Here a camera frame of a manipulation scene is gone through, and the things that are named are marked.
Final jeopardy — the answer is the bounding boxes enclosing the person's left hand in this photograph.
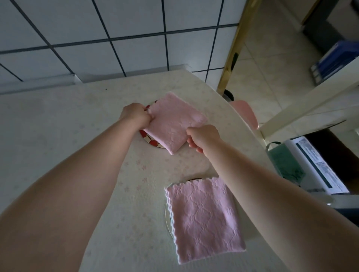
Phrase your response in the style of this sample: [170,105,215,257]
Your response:
[119,102,154,132]

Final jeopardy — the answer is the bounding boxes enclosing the person's right hand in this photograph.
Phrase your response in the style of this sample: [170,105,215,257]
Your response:
[186,124,223,154]

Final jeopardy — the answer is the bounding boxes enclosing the red rimmed small coaster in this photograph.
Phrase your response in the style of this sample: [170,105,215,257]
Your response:
[139,100,166,149]

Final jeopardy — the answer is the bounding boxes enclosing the green cloth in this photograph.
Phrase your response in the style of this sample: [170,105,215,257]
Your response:
[165,176,247,265]
[143,92,209,156]

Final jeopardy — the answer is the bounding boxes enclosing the white cartoon coaster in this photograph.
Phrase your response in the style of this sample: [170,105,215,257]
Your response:
[165,176,203,239]

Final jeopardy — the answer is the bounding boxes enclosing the person's left forearm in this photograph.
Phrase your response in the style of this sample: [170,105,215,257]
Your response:
[0,119,146,272]

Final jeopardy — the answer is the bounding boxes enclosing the person's right forearm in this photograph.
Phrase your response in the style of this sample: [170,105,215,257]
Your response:
[203,140,359,272]

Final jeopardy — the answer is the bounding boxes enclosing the pink plastic stool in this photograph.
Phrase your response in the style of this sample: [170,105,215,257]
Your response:
[229,100,260,131]

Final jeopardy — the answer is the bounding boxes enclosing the cream speckled tablecloth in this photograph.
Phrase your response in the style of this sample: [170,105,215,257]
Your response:
[0,69,289,272]

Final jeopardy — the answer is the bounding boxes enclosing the white slatted chair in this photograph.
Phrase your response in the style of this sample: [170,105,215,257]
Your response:
[258,56,359,147]

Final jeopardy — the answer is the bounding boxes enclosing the blue and white box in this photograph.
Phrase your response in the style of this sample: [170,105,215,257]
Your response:
[309,40,359,86]

